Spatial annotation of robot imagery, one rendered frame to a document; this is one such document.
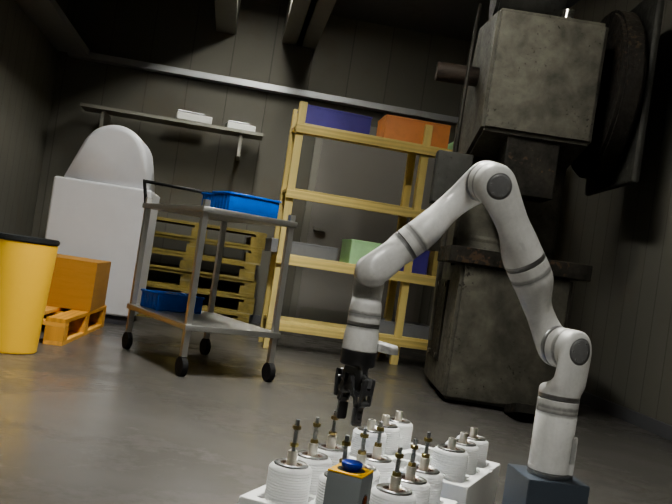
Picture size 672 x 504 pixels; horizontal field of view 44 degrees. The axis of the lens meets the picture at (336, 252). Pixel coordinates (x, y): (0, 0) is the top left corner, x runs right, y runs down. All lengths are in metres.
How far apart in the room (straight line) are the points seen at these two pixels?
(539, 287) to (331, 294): 6.70
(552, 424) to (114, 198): 5.05
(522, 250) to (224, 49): 7.07
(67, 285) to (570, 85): 3.40
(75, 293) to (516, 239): 4.22
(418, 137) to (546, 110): 1.71
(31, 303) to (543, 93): 3.10
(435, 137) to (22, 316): 3.51
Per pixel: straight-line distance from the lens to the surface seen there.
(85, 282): 5.65
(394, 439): 2.46
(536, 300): 1.86
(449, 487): 2.24
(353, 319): 1.74
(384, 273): 1.71
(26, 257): 4.48
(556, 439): 1.92
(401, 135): 6.54
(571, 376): 1.90
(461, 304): 4.86
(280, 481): 1.82
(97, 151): 6.63
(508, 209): 1.76
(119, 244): 6.52
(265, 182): 8.47
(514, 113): 5.04
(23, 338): 4.56
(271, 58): 8.66
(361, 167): 8.53
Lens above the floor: 0.69
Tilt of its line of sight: 1 degrees up
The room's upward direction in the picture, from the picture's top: 9 degrees clockwise
